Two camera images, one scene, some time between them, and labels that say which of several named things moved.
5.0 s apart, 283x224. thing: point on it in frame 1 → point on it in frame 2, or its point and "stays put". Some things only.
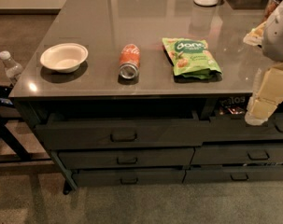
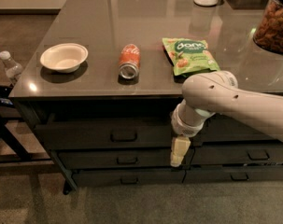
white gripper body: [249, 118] → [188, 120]
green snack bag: [191, 61] stays put
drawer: [126, 176] stays put
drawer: [233, 153] stays put
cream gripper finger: [275, 87] → [179, 147]
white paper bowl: [64, 57] stays put
